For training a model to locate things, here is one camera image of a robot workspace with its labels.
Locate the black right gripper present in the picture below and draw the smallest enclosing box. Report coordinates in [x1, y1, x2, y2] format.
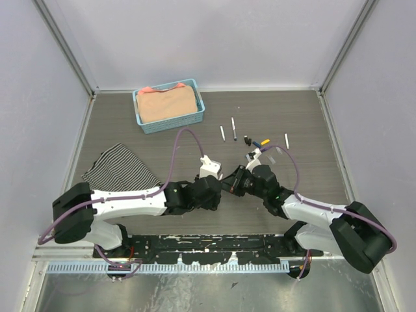
[222, 164, 267, 200]

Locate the white pen blue end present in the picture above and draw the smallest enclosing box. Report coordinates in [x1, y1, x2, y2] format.
[231, 117, 237, 141]

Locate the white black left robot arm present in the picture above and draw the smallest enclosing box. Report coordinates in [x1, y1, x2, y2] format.
[53, 175, 222, 258]

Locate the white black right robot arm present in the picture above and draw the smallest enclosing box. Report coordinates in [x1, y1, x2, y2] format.
[222, 164, 397, 274]

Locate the white pen black tip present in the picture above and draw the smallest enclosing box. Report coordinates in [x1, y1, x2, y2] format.
[220, 125, 226, 142]

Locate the white pen at right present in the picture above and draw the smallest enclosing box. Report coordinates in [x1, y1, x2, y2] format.
[284, 133, 289, 150]

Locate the blue plastic basket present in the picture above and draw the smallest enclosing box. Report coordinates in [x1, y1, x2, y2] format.
[132, 79, 205, 134]

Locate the peach folded cloth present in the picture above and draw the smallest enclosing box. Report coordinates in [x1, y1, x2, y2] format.
[135, 83, 198, 124]

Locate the black white striped cloth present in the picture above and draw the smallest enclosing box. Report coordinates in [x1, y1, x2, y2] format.
[81, 143, 162, 192]

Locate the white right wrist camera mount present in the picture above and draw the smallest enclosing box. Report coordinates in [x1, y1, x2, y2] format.
[246, 148, 262, 172]

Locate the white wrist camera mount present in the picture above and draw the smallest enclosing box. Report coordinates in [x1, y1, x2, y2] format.
[246, 148, 262, 172]
[199, 155, 222, 179]

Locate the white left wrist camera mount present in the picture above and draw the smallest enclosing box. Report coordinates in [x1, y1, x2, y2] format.
[199, 155, 222, 179]

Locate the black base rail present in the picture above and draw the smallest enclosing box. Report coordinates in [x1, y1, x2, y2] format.
[100, 235, 306, 265]

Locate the slotted cable duct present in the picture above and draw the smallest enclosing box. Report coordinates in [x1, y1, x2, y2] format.
[46, 261, 290, 274]

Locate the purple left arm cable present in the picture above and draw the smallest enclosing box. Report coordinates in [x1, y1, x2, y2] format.
[37, 128, 207, 280]

